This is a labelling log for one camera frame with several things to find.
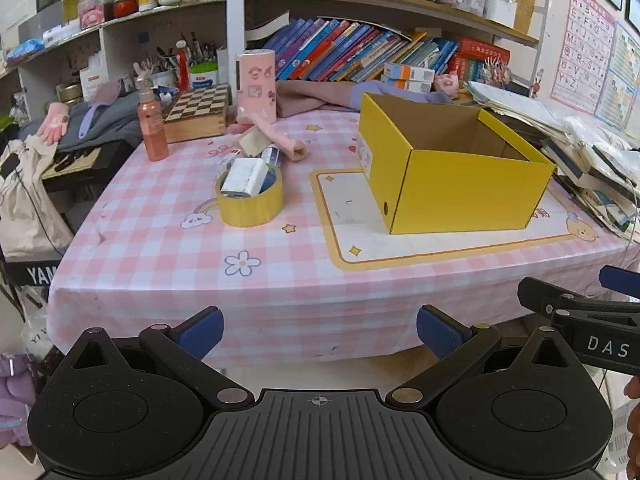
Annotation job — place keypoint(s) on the wooden chessboard box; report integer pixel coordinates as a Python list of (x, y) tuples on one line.
[(197, 102)]

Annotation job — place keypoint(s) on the purple hairbrush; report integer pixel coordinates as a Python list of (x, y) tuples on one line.
[(97, 105)]

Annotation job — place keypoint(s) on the yellow tape roll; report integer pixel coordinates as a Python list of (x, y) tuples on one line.
[(250, 210)]

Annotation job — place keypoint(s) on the orange and white medicine box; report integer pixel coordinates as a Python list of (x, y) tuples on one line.
[(402, 85), (410, 72)]

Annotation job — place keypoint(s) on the grey cloth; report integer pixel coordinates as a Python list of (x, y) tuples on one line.
[(115, 122)]

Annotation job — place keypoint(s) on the green-lidded jar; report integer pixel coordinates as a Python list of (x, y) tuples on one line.
[(204, 75)]

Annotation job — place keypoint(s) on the blue and yellow wall poster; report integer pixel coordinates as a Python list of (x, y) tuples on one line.
[(622, 80)]

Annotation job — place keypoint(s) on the white tube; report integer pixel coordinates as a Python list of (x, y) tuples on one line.
[(274, 155)]

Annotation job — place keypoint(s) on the thick book lying flat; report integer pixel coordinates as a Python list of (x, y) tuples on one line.
[(267, 27)]

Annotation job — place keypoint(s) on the pink cylinder with stickers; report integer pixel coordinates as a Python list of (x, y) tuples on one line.
[(256, 85)]

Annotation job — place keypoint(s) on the row of colourful books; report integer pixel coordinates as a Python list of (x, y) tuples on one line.
[(340, 50)]

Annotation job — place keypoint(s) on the wooden bookshelf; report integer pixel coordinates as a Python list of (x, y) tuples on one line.
[(400, 7)]

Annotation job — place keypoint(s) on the pink plush pig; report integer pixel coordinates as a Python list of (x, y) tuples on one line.
[(446, 84)]

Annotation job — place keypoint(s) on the pink alphabet wall poster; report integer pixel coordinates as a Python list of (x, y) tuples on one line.
[(582, 45)]

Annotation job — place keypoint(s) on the pile of books and papers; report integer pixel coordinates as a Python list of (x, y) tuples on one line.
[(525, 110)]

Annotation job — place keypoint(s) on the yellow cardboard box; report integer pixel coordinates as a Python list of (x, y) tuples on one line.
[(450, 190)]

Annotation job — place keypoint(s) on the black electric keyboard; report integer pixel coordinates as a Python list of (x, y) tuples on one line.
[(100, 160)]

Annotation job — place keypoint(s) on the blue packet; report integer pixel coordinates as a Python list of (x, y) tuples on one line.
[(25, 49)]

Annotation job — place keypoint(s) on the white plug charger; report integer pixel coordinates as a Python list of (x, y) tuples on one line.
[(242, 177)]

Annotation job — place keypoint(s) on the pink knitted glove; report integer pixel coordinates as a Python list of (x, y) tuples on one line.
[(54, 125)]

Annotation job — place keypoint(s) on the cream tote bag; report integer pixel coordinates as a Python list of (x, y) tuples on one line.
[(25, 210)]

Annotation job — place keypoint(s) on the white shopping bag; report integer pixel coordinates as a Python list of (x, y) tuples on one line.
[(37, 330)]

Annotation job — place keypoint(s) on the white cup of pens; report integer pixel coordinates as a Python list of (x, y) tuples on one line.
[(164, 79)]

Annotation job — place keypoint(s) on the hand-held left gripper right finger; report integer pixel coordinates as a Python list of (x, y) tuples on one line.
[(440, 332)]

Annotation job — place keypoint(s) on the beige foam block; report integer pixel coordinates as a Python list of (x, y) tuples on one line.
[(255, 141)]

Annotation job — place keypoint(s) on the crumpled clear plastic bag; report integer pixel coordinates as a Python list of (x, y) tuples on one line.
[(590, 132)]

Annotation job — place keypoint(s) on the round metal tin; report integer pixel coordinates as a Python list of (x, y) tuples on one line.
[(69, 92)]

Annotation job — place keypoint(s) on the pink spray bottle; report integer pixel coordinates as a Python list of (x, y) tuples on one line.
[(152, 130)]

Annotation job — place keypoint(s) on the person's right hand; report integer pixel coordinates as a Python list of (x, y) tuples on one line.
[(635, 405)]

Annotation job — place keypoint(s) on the purple plush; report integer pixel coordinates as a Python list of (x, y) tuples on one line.
[(15, 400)]

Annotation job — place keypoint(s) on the white box with red label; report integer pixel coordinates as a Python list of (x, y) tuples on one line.
[(94, 77)]

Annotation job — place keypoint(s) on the pink storage box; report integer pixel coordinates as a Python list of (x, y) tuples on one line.
[(95, 12)]

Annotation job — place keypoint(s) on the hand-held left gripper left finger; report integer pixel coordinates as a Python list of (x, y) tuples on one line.
[(202, 332)]

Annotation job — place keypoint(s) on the white shelf unit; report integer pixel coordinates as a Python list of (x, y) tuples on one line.
[(235, 20)]

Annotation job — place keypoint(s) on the red tassel ornament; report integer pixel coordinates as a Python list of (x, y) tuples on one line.
[(184, 72)]

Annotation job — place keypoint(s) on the black scissors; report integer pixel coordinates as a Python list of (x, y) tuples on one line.
[(70, 160)]

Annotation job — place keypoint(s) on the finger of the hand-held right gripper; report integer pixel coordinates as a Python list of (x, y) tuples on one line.
[(620, 276), (540, 294)]

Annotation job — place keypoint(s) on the white tissue pack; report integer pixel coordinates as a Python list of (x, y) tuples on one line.
[(61, 32)]

